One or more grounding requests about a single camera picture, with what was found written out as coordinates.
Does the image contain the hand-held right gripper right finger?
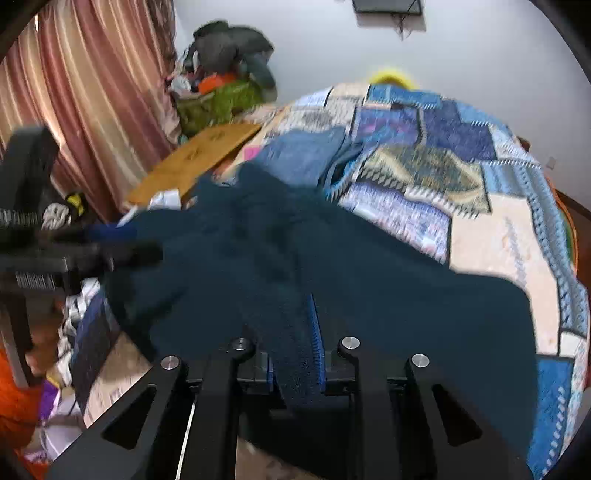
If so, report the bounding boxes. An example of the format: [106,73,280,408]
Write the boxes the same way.
[308,293,533,480]

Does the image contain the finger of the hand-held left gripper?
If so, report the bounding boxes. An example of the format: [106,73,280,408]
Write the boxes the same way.
[55,222,141,246]
[69,242,164,271]

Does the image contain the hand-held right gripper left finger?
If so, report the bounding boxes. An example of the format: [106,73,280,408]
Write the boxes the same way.
[46,338,283,480]

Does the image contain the dark teal fleece pants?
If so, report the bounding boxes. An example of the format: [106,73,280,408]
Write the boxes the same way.
[99,162,539,480]

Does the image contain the small white clutter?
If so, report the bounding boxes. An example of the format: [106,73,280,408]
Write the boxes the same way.
[41,202,73,232]

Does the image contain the white crumpled paper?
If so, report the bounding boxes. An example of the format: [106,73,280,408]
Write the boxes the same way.
[117,189,184,227]

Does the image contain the black ribbed appliance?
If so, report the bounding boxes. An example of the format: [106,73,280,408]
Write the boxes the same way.
[0,127,62,217]

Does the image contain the wooden lap desk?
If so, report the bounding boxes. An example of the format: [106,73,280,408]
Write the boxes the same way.
[127,122,263,208]

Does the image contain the orange cloth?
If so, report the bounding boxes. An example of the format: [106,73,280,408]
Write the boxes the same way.
[0,348,49,450]

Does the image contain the pink striped curtain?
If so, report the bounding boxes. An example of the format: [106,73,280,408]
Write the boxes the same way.
[0,0,183,223]

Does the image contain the green patterned storage bag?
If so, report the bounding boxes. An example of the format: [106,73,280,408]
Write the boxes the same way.
[175,80,265,137]

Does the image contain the blue denim jeans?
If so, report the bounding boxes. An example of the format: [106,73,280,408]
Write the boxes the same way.
[249,127,365,192]

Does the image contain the pile of dark clothes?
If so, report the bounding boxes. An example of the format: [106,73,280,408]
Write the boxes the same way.
[185,21,278,100]

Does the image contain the patchwork quilt bed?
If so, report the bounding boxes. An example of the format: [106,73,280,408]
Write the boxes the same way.
[69,83,590,480]

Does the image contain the yellow foam tube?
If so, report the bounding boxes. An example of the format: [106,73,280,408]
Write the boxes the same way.
[369,67,419,89]

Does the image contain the black monitor cable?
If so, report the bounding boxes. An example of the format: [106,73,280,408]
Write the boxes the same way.
[392,11,416,41]

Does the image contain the small black wall monitor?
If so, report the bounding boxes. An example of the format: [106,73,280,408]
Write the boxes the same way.
[352,0,424,16]

